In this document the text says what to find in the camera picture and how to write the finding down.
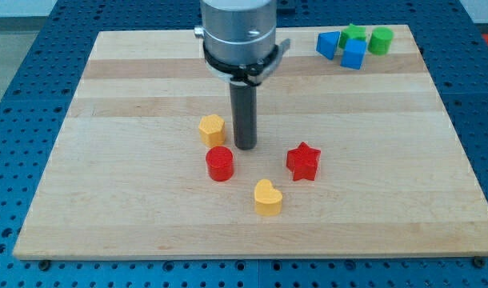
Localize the blue triangle block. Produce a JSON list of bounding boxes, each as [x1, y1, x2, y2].
[[316, 31, 341, 60]]

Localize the yellow heart block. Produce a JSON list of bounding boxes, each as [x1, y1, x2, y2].
[[254, 179, 283, 216]]

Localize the yellow hexagon block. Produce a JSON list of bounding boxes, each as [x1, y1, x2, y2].
[[198, 114, 226, 148]]

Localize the green star block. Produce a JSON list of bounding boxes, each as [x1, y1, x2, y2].
[[338, 23, 366, 49]]

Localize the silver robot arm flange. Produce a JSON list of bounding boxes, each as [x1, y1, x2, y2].
[[194, 0, 290, 87]]

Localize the green cylinder block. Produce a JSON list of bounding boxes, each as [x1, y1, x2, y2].
[[368, 26, 394, 55]]

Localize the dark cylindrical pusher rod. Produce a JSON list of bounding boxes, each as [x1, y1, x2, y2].
[[230, 84, 257, 150]]

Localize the blue cube block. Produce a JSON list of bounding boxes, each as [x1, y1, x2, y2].
[[341, 39, 367, 70]]

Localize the red cylinder block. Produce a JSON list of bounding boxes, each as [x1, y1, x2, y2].
[[206, 146, 234, 182]]

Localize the wooden board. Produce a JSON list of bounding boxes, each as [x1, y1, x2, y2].
[[13, 25, 488, 261]]

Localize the red star block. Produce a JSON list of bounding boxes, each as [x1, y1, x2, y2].
[[286, 142, 321, 181]]

